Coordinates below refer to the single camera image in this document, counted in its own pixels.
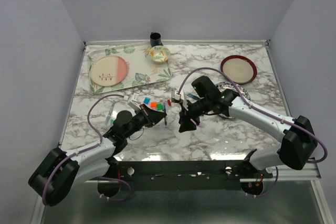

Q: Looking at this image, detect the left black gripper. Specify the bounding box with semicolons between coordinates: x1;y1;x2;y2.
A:
124;103;166;139

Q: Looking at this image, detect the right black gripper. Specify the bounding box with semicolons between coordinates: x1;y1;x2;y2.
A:
178;97;211;133

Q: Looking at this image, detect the green highlighter cap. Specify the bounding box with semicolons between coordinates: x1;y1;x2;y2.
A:
157;103;163;111

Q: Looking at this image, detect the purple capped highlighter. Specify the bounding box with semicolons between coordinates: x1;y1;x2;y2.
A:
190;119;205;127

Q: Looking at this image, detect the blue highlighter cap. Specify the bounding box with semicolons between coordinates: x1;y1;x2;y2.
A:
143;97;150;104

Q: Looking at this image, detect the light blue clear pen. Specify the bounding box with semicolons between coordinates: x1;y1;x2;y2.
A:
105;100;116;125

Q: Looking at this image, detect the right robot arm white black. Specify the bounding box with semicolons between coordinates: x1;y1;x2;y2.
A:
172;76;317;178

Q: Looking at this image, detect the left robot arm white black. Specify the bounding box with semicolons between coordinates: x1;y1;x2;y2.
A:
28;104;167;206

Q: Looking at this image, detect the floral leaf serving tray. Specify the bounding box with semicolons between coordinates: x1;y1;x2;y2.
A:
86;42;172;94

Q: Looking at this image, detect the blue floral white plate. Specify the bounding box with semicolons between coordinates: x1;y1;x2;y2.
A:
214;81;251;120

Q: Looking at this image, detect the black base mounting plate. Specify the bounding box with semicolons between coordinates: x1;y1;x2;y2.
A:
104;160;273;191

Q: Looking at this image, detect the floral ceramic bowl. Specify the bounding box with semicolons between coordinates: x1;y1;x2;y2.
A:
149;46;171;64

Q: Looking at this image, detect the pink cream round plate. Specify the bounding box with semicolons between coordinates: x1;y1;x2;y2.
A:
90;55;128;87

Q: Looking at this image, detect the red rimmed beige plate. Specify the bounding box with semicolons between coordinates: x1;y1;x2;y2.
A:
220;55;257;84

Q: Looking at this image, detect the dark blue mug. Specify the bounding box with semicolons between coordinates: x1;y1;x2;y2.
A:
150;32;162;47

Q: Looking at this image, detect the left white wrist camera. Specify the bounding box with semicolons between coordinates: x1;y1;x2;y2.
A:
123;93;141;111

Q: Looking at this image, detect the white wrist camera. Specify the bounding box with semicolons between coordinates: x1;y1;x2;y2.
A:
123;93;141;111
171;90;188;111

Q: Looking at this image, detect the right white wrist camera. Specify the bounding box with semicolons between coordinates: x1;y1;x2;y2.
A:
171;90;188;111

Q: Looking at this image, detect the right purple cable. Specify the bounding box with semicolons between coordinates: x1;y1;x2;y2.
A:
177;67;328;198

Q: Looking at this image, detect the aluminium frame rail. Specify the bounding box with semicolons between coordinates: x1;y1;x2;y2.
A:
277;163;321;181

